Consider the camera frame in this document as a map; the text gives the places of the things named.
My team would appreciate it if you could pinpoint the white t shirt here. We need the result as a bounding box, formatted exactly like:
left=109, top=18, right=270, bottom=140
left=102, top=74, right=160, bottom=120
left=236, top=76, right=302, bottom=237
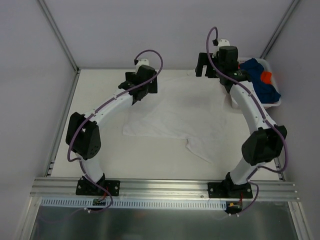
left=122, top=76, right=227, bottom=163

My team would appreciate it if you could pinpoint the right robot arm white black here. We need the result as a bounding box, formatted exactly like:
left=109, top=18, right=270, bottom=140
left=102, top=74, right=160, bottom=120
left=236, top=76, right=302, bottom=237
left=195, top=46, right=287, bottom=198

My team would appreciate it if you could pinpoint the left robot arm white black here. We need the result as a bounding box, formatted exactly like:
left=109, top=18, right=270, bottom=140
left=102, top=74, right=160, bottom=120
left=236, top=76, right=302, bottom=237
left=65, top=64, right=158, bottom=195

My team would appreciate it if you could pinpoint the orange t shirt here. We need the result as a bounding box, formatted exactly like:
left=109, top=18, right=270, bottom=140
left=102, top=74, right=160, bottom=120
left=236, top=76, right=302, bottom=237
left=260, top=71, right=272, bottom=85

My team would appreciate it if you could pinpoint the white plastic laundry basket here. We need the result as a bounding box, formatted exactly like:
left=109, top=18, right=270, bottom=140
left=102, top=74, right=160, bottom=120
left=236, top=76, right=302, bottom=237
left=238, top=57, right=281, bottom=109

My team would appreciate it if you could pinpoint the blue t shirt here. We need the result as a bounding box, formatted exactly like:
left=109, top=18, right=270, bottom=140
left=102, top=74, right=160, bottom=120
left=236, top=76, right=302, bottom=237
left=238, top=58, right=281, bottom=104

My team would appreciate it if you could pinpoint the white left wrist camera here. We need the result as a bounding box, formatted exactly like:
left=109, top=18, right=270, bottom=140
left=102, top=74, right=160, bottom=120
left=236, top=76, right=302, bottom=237
left=134, top=58, right=150, bottom=69

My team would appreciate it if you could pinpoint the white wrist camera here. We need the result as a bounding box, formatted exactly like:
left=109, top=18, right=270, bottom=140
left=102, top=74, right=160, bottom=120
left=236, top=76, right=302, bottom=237
left=134, top=58, right=150, bottom=69
left=212, top=39, right=230, bottom=55

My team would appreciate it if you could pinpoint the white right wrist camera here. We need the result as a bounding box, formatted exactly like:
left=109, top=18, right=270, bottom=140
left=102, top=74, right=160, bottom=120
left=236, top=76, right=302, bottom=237
left=212, top=39, right=230, bottom=55

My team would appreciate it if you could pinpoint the aluminium frame post right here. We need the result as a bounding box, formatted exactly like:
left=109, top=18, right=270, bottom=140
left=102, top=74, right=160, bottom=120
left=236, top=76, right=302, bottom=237
left=260, top=0, right=301, bottom=59

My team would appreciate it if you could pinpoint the aluminium frame post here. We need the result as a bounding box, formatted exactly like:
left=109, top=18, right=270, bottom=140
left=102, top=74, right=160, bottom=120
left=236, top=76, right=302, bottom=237
left=36, top=0, right=80, bottom=73
left=260, top=0, right=301, bottom=59

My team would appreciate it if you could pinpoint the aluminium frame post left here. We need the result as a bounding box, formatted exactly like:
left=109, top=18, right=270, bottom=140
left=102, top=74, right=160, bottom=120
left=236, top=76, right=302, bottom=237
left=36, top=0, right=80, bottom=73

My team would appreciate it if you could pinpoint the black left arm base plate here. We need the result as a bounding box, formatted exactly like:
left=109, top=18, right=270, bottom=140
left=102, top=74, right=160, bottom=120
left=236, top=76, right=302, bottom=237
left=75, top=177, right=121, bottom=197

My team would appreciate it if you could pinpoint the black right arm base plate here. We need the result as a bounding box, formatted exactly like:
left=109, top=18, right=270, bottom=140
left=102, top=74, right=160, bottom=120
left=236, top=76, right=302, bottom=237
left=207, top=182, right=253, bottom=199

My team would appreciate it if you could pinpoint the aluminium mounting rail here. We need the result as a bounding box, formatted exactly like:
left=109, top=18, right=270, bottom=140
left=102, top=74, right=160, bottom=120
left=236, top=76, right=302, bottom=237
left=30, top=177, right=301, bottom=202

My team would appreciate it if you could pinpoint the white slotted cable duct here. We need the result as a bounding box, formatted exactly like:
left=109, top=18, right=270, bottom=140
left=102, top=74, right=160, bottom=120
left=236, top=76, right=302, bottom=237
left=40, top=197, right=227, bottom=211

